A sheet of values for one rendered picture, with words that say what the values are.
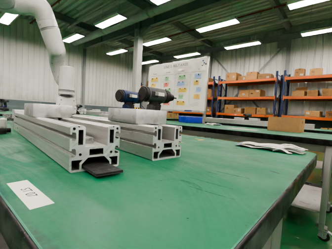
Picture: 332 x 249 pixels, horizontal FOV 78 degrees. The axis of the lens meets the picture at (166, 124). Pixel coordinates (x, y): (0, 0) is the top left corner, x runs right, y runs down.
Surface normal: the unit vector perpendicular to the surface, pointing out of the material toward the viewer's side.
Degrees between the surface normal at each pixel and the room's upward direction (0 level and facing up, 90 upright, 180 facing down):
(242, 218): 0
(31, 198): 0
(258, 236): 90
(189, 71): 90
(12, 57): 90
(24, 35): 90
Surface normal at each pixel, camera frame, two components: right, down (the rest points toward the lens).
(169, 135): -0.74, 0.00
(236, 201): 0.06, -1.00
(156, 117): 0.67, 0.07
